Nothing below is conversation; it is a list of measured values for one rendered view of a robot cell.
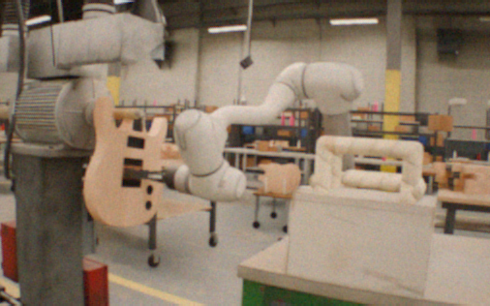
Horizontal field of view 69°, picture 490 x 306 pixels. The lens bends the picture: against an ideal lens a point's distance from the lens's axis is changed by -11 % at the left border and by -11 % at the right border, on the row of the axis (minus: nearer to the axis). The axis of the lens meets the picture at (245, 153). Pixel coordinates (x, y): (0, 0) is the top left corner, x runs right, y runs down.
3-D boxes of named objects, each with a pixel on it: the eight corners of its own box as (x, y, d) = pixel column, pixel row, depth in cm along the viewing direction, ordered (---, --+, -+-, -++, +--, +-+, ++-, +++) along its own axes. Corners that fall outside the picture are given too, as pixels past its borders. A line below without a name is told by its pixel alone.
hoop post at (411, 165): (398, 201, 67) (403, 149, 67) (400, 199, 70) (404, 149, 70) (415, 203, 66) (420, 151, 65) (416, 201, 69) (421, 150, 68)
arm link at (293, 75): (264, 78, 143) (297, 77, 135) (285, 55, 154) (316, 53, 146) (275, 107, 150) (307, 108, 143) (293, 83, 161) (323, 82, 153)
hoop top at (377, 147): (314, 151, 75) (315, 135, 74) (319, 151, 78) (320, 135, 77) (419, 160, 65) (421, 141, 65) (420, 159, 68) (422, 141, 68)
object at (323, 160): (311, 192, 75) (314, 143, 75) (316, 190, 78) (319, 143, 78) (326, 194, 74) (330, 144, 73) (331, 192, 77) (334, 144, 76)
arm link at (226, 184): (210, 180, 125) (197, 149, 117) (255, 186, 117) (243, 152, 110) (195, 205, 118) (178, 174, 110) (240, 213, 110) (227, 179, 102)
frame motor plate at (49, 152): (0, 150, 141) (0, 141, 141) (47, 149, 163) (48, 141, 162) (49, 158, 125) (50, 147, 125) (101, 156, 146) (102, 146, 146)
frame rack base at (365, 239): (285, 275, 76) (290, 191, 76) (308, 256, 90) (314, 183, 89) (424, 300, 64) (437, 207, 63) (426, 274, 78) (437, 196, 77)
